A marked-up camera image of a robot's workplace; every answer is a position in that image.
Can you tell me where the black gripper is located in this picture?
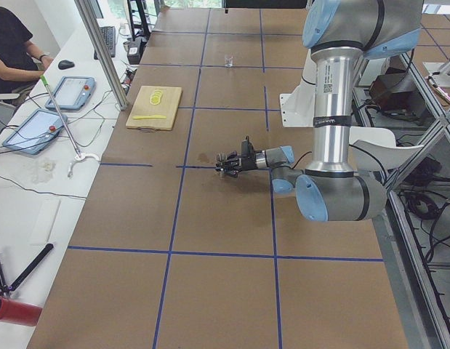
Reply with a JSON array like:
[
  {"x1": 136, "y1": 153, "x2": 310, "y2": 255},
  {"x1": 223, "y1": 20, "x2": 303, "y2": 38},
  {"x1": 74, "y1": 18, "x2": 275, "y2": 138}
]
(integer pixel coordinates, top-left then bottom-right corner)
[{"x1": 215, "y1": 151, "x2": 257, "y2": 178}]

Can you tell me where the steel double jigger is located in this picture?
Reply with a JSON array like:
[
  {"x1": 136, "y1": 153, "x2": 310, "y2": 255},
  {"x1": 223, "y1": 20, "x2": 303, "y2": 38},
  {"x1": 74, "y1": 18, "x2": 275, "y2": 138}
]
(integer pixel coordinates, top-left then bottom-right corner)
[{"x1": 216, "y1": 162, "x2": 228, "y2": 178}]

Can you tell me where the clear glass cup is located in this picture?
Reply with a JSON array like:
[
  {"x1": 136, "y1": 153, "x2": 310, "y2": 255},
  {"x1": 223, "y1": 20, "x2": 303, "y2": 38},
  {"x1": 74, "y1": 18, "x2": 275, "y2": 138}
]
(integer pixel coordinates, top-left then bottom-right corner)
[{"x1": 225, "y1": 55, "x2": 233, "y2": 68}]

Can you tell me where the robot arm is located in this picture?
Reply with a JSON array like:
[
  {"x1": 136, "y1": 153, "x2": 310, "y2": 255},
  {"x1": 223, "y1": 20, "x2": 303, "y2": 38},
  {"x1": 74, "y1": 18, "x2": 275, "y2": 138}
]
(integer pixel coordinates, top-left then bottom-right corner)
[{"x1": 216, "y1": 1, "x2": 423, "y2": 222}]

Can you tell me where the yellow plastic knife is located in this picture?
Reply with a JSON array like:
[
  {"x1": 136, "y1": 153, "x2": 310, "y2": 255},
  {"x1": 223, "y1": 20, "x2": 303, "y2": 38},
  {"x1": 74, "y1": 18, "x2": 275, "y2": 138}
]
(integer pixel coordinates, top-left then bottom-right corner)
[{"x1": 132, "y1": 114, "x2": 167, "y2": 120}]

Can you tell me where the wooden cutting board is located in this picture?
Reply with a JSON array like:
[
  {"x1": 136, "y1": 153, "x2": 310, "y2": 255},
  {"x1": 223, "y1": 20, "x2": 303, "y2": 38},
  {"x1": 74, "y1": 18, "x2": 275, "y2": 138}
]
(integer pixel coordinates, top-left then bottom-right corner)
[{"x1": 126, "y1": 85, "x2": 182, "y2": 131}]

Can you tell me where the white plastic chair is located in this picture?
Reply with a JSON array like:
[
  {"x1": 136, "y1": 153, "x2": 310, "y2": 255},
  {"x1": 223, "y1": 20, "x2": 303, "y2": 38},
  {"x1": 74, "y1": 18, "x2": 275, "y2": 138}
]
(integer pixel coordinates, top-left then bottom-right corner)
[{"x1": 349, "y1": 127, "x2": 424, "y2": 169}]

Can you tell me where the long metal grabber stick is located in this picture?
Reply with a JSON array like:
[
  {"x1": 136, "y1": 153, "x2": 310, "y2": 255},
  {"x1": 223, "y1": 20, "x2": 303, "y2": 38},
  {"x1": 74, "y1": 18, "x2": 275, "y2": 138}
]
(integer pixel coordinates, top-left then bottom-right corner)
[{"x1": 40, "y1": 75, "x2": 101, "y2": 178}]

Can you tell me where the far blue teach pendant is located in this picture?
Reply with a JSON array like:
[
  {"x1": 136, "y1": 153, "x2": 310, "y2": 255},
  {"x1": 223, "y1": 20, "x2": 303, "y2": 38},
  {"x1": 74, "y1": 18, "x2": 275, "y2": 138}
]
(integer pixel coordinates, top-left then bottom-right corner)
[{"x1": 50, "y1": 76, "x2": 95, "y2": 111}]

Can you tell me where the blue teach pendant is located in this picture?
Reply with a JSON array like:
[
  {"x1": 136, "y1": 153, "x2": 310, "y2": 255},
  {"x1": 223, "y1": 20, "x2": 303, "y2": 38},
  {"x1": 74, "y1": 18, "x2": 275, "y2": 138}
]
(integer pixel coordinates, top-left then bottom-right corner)
[
  {"x1": 2, "y1": 109, "x2": 63, "y2": 155},
  {"x1": 50, "y1": 76, "x2": 95, "y2": 111}
]

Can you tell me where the black keyboard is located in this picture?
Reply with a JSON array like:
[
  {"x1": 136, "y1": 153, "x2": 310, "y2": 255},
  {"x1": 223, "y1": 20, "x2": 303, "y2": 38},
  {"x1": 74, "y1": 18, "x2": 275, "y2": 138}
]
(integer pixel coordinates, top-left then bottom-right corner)
[{"x1": 100, "y1": 26, "x2": 116, "y2": 57}]

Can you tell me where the near blue teach pendant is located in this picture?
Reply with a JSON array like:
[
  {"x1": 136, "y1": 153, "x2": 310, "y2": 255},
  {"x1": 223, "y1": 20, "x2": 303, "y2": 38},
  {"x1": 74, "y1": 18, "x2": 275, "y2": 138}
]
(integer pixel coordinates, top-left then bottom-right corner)
[{"x1": 2, "y1": 109, "x2": 63, "y2": 155}]

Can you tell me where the black computer mouse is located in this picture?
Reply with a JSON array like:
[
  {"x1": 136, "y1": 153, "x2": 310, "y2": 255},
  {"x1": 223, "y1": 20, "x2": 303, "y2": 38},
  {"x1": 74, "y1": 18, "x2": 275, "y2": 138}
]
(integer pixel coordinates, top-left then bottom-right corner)
[{"x1": 57, "y1": 60, "x2": 75, "y2": 70}]

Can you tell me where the seated person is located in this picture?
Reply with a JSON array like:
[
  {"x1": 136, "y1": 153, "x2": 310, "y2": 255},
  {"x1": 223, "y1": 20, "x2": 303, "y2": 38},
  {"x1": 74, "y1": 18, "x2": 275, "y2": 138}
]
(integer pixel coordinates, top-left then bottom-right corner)
[{"x1": 0, "y1": 7, "x2": 54, "y2": 94}]

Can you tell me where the red bottle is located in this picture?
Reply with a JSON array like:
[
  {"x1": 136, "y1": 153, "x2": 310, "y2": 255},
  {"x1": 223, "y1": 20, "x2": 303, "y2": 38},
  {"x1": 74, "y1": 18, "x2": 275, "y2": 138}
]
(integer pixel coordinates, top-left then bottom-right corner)
[{"x1": 0, "y1": 297, "x2": 42, "y2": 326}]

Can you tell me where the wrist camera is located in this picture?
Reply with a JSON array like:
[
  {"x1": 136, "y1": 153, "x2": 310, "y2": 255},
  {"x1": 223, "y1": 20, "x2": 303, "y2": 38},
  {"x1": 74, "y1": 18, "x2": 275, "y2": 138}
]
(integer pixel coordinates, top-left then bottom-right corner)
[{"x1": 241, "y1": 135, "x2": 254, "y2": 158}]

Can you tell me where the aluminium frame post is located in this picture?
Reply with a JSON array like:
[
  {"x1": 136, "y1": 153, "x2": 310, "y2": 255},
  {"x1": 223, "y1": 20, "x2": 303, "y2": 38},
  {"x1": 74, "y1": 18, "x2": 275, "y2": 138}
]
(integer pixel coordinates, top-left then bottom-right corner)
[{"x1": 74, "y1": 0, "x2": 128, "y2": 111}]

